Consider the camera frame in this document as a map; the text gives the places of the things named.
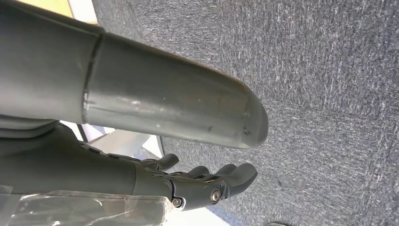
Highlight yellow and white board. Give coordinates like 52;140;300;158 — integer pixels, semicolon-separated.
17;0;98;25

